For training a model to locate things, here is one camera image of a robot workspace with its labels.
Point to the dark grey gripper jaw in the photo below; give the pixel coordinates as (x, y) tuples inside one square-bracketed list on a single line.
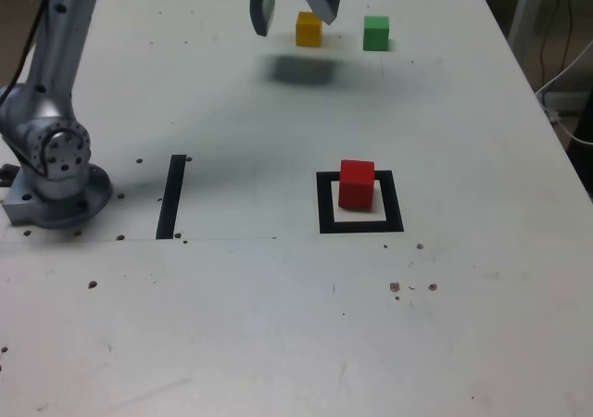
[(260, 14)]

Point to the yellow cube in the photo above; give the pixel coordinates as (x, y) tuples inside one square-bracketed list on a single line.
[(308, 32)]

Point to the green cube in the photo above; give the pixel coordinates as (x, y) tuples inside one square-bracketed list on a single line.
[(375, 34)]

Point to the red cube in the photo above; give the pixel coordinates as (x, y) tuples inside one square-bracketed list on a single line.
[(356, 187)]

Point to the black tape square outline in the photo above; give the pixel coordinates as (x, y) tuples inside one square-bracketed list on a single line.
[(324, 204)]

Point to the black tape strip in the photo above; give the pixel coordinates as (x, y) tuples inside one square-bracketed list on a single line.
[(170, 199)]

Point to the black furniture edge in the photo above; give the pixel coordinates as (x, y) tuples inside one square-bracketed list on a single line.
[(584, 167)]

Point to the white post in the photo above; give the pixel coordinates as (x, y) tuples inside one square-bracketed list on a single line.
[(523, 14)]

